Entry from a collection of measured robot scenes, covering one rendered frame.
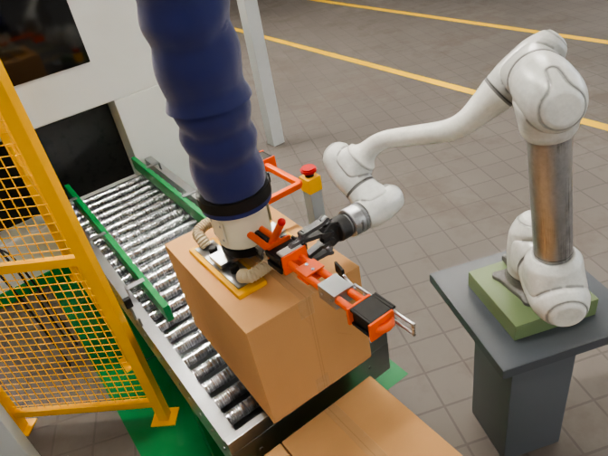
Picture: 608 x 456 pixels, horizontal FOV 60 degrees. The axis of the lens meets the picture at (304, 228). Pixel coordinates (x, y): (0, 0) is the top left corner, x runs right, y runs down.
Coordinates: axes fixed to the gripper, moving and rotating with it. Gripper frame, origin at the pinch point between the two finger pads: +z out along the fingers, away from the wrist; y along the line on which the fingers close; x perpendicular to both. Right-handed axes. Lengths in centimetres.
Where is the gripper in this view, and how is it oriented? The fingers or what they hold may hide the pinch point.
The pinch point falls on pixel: (289, 256)
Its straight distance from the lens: 147.2
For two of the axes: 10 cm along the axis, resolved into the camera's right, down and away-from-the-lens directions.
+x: -5.9, -3.8, 7.1
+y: 1.5, 8.1, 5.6
